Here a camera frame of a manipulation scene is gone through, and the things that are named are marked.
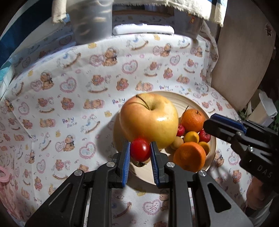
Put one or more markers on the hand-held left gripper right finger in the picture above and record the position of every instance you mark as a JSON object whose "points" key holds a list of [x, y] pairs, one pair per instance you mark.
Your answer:
{"points": [[155, 163]]}

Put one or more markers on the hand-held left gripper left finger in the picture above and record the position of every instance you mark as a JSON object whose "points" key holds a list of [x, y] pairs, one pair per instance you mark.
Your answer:
{"points": [[126, 161]]}

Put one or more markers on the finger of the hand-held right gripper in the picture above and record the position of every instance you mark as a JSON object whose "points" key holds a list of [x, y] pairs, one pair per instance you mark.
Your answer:
{"points": [[228, 122], [220, 131]]}

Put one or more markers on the cream round plate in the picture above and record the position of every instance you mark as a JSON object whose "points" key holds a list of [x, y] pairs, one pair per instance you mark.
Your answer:
{"points": [[148, 174]]}

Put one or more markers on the small red crabapple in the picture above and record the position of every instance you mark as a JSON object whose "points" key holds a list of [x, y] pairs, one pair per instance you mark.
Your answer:
{"points": [[204, 136], [180, 131]]}

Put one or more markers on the red cherry tomato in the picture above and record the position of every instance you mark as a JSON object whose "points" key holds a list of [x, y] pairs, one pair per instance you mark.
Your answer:
{"points": [[140, 149]]}

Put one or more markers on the small yellow tomato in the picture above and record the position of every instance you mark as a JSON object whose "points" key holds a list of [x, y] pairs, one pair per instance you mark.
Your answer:
{"points": [[206, 147], [191, 137]]}

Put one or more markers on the orange mandarin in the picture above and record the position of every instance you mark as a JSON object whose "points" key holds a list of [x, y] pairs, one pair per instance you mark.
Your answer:
{"points": [[188, 157], [193, 120]]}

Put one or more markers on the large yellow apple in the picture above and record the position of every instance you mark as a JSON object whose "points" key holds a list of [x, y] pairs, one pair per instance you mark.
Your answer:
{"points": [[148, 122]]}

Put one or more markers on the person's right hand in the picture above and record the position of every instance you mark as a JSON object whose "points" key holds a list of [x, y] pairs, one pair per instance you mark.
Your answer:
{"points": [[257, 194]]}

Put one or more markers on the wooden board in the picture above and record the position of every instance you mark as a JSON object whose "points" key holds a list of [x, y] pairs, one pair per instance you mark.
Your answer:
{"points": [[239, 65]]}

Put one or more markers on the bear sticker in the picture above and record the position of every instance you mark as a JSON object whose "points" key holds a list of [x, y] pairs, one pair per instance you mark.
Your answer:
{"points": [[268, 29]]}

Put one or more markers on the bear print cloth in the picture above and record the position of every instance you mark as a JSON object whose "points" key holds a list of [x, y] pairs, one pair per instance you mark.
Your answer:
{"points": [[65, 65]]}

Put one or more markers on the white flat box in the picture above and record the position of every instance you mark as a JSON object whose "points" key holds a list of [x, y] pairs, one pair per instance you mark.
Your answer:
{"points": [[142, 29]]}

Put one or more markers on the clear lidded plastic container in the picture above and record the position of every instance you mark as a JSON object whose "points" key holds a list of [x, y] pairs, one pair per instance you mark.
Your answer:
{"points": [[91, 26]]}

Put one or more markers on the striped printed blanket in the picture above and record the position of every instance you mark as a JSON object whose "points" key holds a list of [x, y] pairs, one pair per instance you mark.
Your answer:
{"points": [[58, 11]]}

